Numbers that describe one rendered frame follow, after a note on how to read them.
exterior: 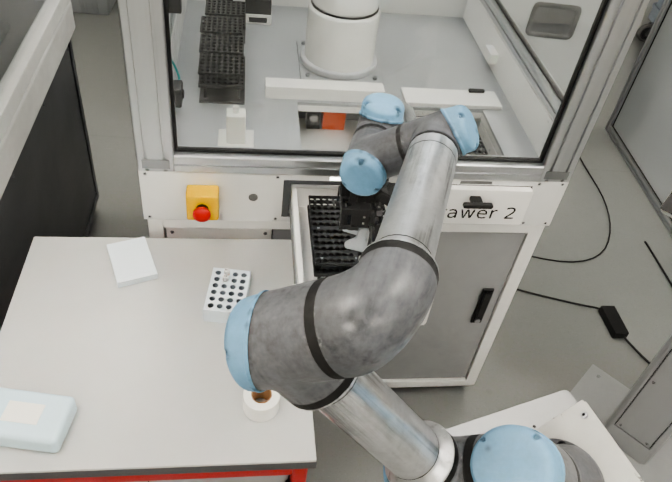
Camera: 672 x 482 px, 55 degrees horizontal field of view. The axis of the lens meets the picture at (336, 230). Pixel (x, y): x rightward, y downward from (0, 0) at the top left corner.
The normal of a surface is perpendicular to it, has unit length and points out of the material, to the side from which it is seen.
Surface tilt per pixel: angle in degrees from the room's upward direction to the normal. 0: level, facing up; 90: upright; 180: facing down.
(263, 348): 62
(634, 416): 90
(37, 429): 0
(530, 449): 36
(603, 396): 5
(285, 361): 78
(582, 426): 42
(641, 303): 0
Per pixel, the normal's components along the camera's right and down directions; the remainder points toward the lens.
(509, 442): -0.43, -0.45
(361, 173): -0.25, 0.64
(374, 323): 0.25, -0.04
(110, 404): 0.11, -0.73
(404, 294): 0.45, -0.24
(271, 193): 0.10, 0.68
